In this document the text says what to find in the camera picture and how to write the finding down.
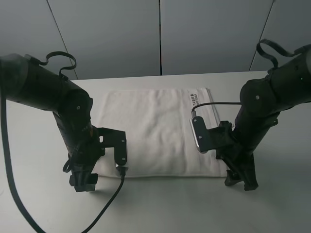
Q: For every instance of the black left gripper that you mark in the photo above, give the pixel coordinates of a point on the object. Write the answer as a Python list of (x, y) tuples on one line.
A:
[(82, 158)]

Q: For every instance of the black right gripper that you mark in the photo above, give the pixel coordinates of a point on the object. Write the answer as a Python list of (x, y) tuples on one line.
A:
[(240, 166)]

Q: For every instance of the white towel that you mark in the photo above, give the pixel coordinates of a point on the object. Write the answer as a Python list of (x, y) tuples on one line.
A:
[(160, 141)]

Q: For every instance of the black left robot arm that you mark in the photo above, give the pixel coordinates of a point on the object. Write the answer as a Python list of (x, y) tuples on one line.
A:
[(28, 83)]

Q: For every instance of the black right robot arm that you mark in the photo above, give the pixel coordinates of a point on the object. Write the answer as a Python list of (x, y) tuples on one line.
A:
[(287, 84)]

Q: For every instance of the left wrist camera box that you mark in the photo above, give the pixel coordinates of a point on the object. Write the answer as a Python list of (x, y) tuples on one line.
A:
[(117, 140)]

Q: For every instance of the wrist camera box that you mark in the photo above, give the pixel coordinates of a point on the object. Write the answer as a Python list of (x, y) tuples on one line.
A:
[(117, 140), (211, 139)]

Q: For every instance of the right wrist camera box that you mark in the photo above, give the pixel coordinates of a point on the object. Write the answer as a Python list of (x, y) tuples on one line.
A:
[(211, 139)]

